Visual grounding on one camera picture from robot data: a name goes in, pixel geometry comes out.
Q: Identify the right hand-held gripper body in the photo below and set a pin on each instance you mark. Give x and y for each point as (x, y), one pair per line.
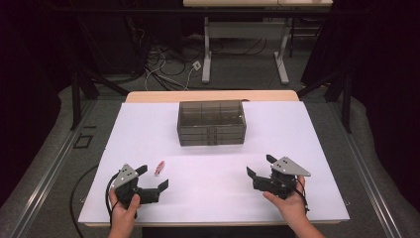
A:
(280, 180)

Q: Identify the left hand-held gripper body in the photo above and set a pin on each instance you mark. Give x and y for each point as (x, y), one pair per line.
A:
(130, 190)

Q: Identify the small pink clip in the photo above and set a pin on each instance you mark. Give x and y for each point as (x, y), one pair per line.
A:
(159, 168)

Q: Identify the smoky transparent bottom drawer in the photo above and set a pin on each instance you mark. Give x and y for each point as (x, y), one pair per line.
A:
(198, 142)

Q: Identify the smoky transparent drawer organizer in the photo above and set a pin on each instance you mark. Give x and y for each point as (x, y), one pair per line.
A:
(211, 115)

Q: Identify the person's left hand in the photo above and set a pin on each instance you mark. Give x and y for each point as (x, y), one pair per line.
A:
(122, 218)

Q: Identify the person's right hand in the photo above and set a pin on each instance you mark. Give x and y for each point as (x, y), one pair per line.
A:
(294, 208)

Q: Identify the white table mat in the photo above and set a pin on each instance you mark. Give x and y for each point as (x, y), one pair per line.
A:
(214, 185)

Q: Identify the light wooden table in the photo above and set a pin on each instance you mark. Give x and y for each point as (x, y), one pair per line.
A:
(165, 96)

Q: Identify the black metal stand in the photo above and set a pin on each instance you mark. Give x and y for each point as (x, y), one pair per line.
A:
(345, 99)
(77, 99)

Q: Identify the white power adapter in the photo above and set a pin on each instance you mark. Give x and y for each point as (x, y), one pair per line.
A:
(196, 65)

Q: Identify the white-legged background desk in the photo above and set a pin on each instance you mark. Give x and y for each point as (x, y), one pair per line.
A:
(244, 29)

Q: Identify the dark curtain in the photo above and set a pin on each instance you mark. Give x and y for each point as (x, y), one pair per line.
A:
(379, 82)
(29, 82)

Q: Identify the aluminium floor rail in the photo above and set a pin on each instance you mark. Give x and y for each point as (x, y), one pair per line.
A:
(49, 168)
(366, 172)

